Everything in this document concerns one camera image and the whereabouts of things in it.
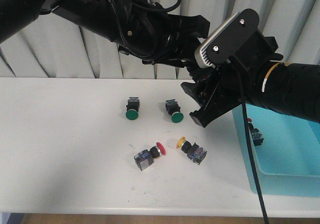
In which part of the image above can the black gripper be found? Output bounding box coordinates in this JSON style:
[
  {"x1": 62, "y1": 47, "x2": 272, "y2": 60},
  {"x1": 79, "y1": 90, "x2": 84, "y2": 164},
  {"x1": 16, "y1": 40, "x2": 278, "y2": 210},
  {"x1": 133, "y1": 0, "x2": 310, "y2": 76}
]
[
  {"x1": 142, "y1": 14, "x2": 210, "y2": 69},
  {"x1": 180, "y1": 30, "x2": 284, "y2": 128}
]

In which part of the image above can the gripped red push button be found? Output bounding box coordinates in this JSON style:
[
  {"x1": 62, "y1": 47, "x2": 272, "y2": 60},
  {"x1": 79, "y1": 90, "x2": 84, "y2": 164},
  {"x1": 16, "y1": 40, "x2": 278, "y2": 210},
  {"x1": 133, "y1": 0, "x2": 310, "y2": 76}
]
[{"x1": 247, "y1": 117, "x2": 264, "y2": 147}]

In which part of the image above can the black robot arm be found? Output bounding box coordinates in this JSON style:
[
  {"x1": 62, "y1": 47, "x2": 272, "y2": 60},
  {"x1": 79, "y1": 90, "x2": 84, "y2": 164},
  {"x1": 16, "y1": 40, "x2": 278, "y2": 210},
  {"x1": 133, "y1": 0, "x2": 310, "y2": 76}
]
[
  {"x1": 0, "y1": 0, "x2": 210, "y2": 69},
  {"x1": 181, "y1": 31, "x2": 320, "y2": 127}
]

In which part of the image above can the light blue plastic box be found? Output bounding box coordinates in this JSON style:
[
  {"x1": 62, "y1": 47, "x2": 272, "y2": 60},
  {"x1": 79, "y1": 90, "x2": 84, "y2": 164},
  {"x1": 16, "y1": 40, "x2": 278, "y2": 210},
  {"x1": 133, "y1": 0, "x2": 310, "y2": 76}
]
[{"x1": 246, "y1": 104, "x2": 320, "y2": 197}]

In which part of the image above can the right green push button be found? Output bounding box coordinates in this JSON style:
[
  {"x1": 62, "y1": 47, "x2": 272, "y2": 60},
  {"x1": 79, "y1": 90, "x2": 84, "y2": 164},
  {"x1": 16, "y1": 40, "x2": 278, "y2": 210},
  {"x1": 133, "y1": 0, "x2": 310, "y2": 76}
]
[{"x1": 165, "y1": 99, "x2": 184, "y2": 123}]

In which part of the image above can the green push button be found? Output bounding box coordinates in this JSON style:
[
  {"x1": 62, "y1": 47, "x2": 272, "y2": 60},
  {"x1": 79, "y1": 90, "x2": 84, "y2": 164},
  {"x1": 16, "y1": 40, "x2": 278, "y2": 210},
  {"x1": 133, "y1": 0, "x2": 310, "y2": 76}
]
[
  {"x1": 125, "y1": 96, "x2": 140, "y2": 121},
  {"x1": 165, "y1": 99, "x2": 184, "y2": 123}
]

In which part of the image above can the lying yellow push button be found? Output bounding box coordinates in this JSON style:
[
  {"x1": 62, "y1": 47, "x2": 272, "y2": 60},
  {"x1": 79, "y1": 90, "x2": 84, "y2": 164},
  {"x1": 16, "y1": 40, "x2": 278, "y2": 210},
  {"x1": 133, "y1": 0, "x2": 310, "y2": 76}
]
[{"x1": 176, "y1": 136, "x2": 207, "y2": 165}]

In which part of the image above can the left green push button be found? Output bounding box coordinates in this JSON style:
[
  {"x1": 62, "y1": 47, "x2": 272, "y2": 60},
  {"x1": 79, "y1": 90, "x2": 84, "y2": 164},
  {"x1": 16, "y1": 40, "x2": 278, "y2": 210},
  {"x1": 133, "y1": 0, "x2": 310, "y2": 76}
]
[{"x1": 125, "y1": 96, "x2": 140, "y2": 121}]

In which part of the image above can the lying red push button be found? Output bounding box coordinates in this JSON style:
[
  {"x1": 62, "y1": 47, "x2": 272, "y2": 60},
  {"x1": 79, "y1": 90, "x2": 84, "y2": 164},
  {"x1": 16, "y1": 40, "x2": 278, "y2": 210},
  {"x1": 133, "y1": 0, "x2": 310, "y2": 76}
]
[{"x1": 134, "y1": 142, "x2": 166, "y2": 171}]

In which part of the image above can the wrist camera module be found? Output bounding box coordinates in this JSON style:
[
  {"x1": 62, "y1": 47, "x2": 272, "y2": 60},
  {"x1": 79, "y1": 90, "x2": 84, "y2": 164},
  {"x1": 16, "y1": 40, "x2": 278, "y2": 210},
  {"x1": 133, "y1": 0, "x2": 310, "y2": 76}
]
[{"x1": 194, "y1": 8, "x2": 260, "y2": 69}]

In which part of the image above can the black camera cable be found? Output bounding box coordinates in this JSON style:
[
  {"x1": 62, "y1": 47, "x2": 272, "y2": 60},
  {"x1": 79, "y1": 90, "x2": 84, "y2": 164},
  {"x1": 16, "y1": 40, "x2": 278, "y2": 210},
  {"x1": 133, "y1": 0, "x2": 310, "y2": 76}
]
[{"x1": 228, "y1": 56, "x2": 270, "y2": 224}]

